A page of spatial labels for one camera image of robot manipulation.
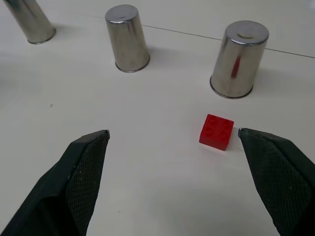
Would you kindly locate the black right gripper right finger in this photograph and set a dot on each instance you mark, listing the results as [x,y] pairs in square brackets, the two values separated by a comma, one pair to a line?
[278,179]

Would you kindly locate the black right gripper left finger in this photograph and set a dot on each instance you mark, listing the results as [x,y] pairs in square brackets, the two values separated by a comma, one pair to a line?
[61,186]

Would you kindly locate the red toy building brick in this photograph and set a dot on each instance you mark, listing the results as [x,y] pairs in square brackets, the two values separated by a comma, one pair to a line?
[216,132]

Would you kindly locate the stainless steel cup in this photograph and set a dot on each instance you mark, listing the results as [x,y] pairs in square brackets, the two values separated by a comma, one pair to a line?
[126,39]
[29,20]
[238,60]

